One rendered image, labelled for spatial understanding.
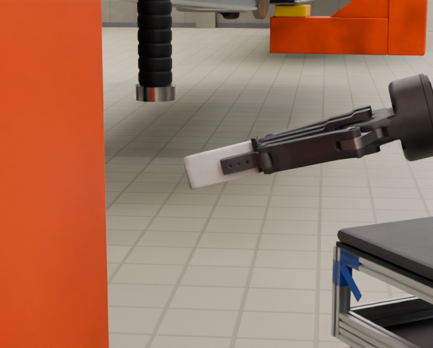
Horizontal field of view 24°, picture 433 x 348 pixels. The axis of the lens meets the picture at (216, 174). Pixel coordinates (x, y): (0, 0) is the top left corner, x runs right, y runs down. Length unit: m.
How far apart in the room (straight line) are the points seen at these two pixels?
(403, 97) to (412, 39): 3.57
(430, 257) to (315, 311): 0.76
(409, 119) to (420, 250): 1.15
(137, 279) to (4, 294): 2.60
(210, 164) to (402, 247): 1.14
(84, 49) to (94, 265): 0.09
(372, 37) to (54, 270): 4.11
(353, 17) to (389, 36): 0.18
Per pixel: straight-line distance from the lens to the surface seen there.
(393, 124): 0.89
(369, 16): 4.48
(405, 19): 4.46
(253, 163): 0.92
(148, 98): 1.04
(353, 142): 0.87
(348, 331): 2.20
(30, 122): 0.36
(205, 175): 0.94
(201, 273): 3.00
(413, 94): 0.90
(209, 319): 2.62
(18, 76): 0.35
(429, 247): 2.05
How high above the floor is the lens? 0.88
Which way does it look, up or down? 11 degrees down
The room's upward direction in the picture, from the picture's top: straight up
